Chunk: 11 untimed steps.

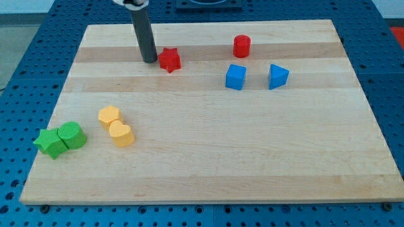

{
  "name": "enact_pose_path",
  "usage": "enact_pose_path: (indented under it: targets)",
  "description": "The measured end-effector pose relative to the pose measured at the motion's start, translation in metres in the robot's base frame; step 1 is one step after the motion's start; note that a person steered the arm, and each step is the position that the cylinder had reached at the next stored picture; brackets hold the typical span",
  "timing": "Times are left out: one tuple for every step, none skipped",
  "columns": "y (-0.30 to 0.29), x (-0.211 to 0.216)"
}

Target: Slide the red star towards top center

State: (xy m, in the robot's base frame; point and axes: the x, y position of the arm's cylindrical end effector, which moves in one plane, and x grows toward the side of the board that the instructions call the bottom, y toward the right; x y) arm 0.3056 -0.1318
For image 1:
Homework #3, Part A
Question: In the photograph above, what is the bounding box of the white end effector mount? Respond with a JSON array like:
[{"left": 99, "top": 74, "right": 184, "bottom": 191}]
[{"left": 112, "top": 0, "right": 149, "bottom": 11}]

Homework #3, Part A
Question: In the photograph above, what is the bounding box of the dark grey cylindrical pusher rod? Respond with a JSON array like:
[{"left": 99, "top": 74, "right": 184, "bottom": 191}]
[{"left": 131, "top": 7, "right": 158, "bottom": 63}]

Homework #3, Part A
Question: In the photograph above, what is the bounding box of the red star block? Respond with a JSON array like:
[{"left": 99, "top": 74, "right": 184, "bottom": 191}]
[{"left": 158, "top": 47, "right": 181, "bottom": 73}]

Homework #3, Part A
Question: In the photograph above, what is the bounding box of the green star block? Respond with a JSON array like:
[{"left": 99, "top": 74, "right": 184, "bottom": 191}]
[{"left": 33, "top": 127, "right": 69, "bottom": 160}]

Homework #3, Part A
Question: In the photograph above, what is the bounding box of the yellow hexagon block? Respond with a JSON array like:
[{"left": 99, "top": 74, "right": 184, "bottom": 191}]
[{"left": 98, "top": 105, "right": 123, "bottom": 131}]

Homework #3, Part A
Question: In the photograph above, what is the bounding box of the red cylinder block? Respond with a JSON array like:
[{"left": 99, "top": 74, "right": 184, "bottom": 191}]
[{"left": 233, "top": 35, "right": 251, "bottom": 58}]

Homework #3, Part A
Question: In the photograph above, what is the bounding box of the blue cube block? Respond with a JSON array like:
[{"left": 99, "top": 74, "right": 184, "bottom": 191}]
[{"left": 225, "top": 64, "right": 247, "bottom": 90}]

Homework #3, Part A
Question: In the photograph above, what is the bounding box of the yellow heart block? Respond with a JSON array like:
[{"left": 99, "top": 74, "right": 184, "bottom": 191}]
[{"left": 109, "top": 120, "right": 135, "bottom": 148}]

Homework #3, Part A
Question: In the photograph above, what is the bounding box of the green cylinder block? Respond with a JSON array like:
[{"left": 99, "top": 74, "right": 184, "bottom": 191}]
[{"left": 58, "top": 121, "right": 87, "bottom": 149}]

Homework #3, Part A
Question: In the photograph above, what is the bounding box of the light wooden board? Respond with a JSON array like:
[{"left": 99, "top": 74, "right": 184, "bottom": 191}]
[{"left": 20, "top": 20, "right": 403, "bottom": 205}]

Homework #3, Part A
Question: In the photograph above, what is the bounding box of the blue triangular prism block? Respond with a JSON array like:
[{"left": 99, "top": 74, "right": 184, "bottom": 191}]
[{"left": 268, "top": 64, "right": 290, "bottom": 90}]

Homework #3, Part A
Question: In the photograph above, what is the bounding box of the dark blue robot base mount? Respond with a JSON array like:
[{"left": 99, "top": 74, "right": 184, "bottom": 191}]
[{"left": 175, "top": 0, "right": 244, "bottom": 11}]

